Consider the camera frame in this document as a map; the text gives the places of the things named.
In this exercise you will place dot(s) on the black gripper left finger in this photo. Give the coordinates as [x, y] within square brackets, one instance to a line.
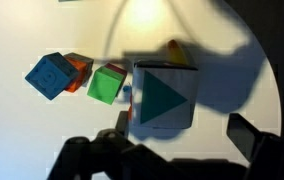
[122, 122]

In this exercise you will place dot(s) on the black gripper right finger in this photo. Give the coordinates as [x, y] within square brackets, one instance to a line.
[245, 136]

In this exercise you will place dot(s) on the white soft cube green triangle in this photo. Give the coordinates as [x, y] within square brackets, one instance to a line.
[163, 97]

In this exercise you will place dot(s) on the green block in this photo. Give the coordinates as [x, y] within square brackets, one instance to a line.
[104, 85]

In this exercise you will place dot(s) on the orange block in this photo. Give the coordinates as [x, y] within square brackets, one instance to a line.
[78, 70]

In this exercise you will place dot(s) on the blue block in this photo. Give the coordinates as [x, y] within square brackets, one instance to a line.
[50, 75]

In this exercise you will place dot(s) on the yellow banana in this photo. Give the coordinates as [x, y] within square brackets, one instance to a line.
[177, 54]

